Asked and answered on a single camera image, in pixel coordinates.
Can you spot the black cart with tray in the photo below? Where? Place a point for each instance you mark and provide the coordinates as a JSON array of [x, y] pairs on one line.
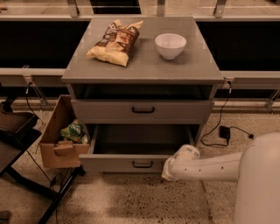
[[12, 146]]

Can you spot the green snack bag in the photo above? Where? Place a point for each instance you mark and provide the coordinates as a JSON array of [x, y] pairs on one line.
[[74, 132]]

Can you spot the cardboard box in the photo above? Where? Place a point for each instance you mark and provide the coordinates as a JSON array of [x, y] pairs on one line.
[[55, 151]]

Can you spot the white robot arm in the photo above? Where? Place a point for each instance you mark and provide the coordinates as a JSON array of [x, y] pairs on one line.
[[255, 170]]

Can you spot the grey drawer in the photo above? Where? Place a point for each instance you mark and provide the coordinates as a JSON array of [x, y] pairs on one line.
[[134, 147], [142, 111]]

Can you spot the grey top drawer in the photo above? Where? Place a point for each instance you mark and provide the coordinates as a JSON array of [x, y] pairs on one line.
[[142, 111]]

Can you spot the white bowl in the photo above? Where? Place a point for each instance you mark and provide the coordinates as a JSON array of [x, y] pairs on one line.
[[170, 45]]

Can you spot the yellow brown chip bag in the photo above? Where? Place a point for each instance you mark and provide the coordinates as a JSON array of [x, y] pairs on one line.
[[117, 43]]

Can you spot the black power adapter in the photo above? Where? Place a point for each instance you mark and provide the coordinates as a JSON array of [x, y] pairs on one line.
[[224, 132]]

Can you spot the grey drawer cabinet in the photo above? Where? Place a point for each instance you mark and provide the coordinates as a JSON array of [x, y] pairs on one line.
[[193, 75]]

